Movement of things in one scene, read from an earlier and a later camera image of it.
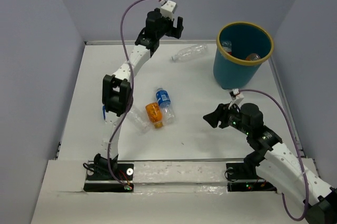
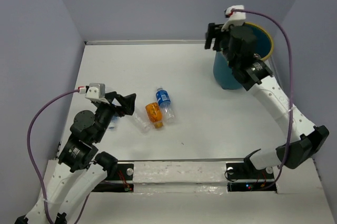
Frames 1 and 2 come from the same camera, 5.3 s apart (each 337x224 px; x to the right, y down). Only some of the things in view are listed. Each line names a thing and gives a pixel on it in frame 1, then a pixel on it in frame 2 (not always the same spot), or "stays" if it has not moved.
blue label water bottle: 164,100 stays
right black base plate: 240,179 stays
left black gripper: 176,31 → 128,103
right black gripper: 219,114 → 215,29
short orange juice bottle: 155,114 stays
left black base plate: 94,182 stays
